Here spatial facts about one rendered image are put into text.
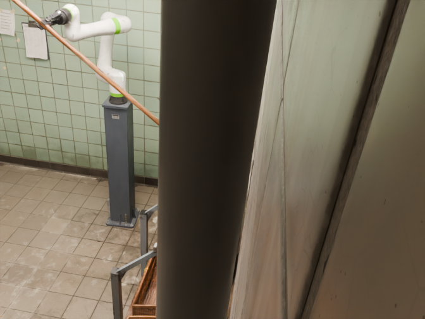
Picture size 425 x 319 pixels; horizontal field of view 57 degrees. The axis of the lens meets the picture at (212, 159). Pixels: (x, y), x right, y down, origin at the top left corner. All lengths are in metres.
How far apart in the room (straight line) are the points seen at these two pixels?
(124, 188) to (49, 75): 1.37
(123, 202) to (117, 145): 0.59
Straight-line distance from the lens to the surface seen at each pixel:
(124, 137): 3.30
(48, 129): 4.46
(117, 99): 3.20
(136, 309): 2.24
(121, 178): 3.52
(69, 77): 4.09
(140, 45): 3.71
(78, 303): 3.24
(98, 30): 2.95
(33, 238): 3.83
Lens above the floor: 2.47
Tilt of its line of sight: 31 degrees down
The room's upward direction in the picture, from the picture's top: 5 degrees clockwise
